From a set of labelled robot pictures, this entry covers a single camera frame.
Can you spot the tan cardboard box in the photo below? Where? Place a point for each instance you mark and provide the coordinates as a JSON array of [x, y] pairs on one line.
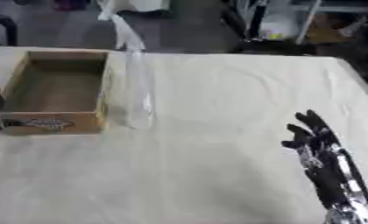
[[59, 87]]

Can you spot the white pole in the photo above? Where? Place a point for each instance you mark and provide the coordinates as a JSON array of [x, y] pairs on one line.
[[307, 22]]

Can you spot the white draped cloth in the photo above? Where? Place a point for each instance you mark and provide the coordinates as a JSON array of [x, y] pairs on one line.
[[141, 5]]

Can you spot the brown cardboard carton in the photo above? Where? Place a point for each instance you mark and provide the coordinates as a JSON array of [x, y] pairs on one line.
[[331, 32]]

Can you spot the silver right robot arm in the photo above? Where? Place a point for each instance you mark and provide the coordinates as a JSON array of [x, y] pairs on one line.
[[349, 215]]

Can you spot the black tripod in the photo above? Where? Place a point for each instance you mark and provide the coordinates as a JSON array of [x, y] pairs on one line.
[[253, 23]]

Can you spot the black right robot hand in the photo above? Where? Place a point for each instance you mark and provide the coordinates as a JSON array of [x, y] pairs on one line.
[[326, 172]]

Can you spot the white plastic container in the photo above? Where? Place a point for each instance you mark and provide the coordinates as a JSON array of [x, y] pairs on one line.
[[278, 30]]

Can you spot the black chair leg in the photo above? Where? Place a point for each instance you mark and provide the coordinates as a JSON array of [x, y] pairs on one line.
[[8, 29]]

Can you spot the clear plastic bottle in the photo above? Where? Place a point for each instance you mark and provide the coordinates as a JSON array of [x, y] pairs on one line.
[[139, 96]]

